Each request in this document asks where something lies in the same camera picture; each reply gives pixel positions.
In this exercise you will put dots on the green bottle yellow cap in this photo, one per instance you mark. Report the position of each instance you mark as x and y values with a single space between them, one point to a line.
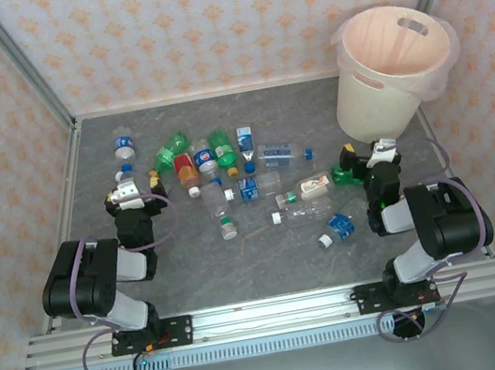
221 149
170 150
340 176

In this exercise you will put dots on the orange bottle red label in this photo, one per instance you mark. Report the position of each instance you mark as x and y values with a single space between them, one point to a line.
184 164

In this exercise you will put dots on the clear bottle white orange label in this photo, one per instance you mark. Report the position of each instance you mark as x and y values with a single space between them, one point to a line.
312 186

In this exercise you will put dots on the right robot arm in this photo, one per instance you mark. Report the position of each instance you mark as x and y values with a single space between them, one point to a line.
448 218

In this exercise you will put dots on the clear unlabelled bottle white cap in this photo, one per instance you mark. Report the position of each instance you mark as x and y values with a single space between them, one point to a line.
304 211

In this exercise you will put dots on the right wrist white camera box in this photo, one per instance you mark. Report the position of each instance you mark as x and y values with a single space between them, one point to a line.
379 151

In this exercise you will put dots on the clear bottle dark blue label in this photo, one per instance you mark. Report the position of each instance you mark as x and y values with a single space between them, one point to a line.
123 141

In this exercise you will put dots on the translucent pink bin liner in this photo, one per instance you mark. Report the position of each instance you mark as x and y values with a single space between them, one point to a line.
442 83

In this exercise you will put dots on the clear bottle blue label white cap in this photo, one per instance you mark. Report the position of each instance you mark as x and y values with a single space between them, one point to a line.
250 188
340 225

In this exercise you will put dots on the clear bottle light blue label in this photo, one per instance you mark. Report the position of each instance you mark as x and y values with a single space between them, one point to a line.
245 140

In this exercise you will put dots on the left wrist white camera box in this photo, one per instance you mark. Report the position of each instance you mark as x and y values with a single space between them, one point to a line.
130 195

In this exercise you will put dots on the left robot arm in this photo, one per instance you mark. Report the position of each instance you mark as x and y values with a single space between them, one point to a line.
78 280

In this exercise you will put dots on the aluminium table edge rail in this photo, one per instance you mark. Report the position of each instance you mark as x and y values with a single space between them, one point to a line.
213 94
68 191

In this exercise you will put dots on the cream plastic bin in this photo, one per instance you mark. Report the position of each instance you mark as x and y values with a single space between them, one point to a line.
373 112

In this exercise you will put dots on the Pepsi bottle blue cap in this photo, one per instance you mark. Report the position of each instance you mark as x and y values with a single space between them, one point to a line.
204 156

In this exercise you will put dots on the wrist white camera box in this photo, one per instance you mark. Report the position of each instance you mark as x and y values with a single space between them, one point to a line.
379 151
130 195

